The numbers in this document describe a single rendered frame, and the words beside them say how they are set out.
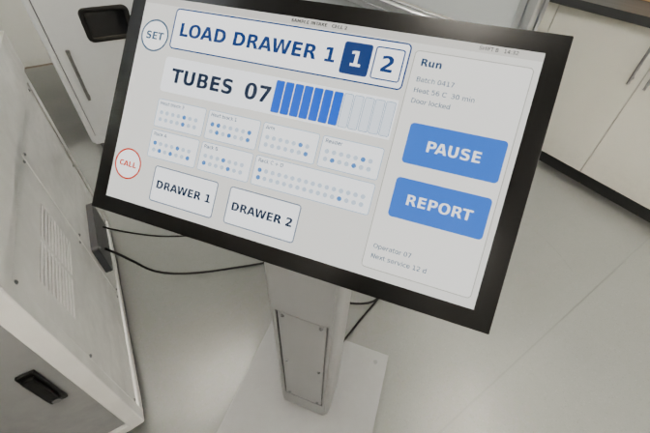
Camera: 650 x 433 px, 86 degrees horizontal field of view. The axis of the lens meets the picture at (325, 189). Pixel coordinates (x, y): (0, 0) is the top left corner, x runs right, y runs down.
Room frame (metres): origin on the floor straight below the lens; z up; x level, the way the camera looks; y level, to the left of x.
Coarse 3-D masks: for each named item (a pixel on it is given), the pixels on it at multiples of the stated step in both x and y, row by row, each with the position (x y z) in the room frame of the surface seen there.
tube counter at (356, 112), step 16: (256, 80) 0.39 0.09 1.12; (272, 80) 0.39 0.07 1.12; (288, 80) 0.39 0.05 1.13; (256, 96) 0.38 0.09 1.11; (272, 96) 0.38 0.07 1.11; (288, 96) 0.37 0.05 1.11; (304, 96) 0.37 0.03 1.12; (320, 96) 0.37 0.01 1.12; (336, 96) 0.36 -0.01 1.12; (352, 96) 0.36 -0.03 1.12; (368, 96) 0.36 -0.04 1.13; (272, 112) 0.36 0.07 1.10; (288, 112) 0.36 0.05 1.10; (304, 112) 0.36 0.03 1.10; (320, 112) 0.35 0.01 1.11; (336, 112) 0.35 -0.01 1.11; (352, 112) 0.35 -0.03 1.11; (368, 112) 0.34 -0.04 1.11; (384, 112) 0.34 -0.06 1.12; (336, 128) 0.34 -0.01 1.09; (352, 128) 0.34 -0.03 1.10; (368, 128) 0.33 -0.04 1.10; (384, 128) 0.33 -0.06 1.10
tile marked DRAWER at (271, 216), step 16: (240, 192) 0.31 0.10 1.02; (256, 192) 0.30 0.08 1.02; (240, 208) 0.29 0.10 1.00; (256, 208) 0.29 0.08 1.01; (272, 208) 0.29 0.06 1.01; (288, 208) 0.29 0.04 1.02; (240, 224) 0.28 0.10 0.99; (256, 224) 0.28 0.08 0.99; (272, 224) 0.28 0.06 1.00; (288, 224) 0.27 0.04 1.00; (288, 240) 0.26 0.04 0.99
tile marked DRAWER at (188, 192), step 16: (160, 176) 0.34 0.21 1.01; (176, 176) 0.33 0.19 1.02; (192, 176) 0.33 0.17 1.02; (160, 192) 0.32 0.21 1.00; (176, 192) 0.32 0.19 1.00; (192, 192) 0.32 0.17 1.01; (208, 192) 0.31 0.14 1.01; (176, 208) 0.31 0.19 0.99; (192, 208) 0.30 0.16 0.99; (208, 208) 0.30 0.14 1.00
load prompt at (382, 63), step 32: (192, 32) 0.45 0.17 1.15; (224, 32) 0.44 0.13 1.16; (256, 32) 0.43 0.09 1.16; (288, 32) 0.42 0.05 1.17; (320, 32) 0.41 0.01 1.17; (256, 64) 0.41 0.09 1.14; (288, 64) 0.40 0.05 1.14; (320, 64) 0.39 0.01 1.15; (352, 64) 0.38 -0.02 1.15; (384, 64) 0.38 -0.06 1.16
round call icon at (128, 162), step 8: (120, 144) 0.37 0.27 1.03; (120, 152) 0.37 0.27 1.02; (128, 152) 0.36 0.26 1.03; (136, 152) 0.36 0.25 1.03; (144, 152) 0.36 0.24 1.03; (120, 160) 0.36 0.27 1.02; (128, 160) 0.36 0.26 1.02; (136, 160) 0.36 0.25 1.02; (112, 168) 0.35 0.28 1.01; (120, 168) 0.35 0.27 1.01; (128, 168) 0.35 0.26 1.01; (136, 168) 0.35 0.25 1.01; (120, 176) 0.35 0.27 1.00; (128, 176) 0.34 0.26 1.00; (136, 176) 0.34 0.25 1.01
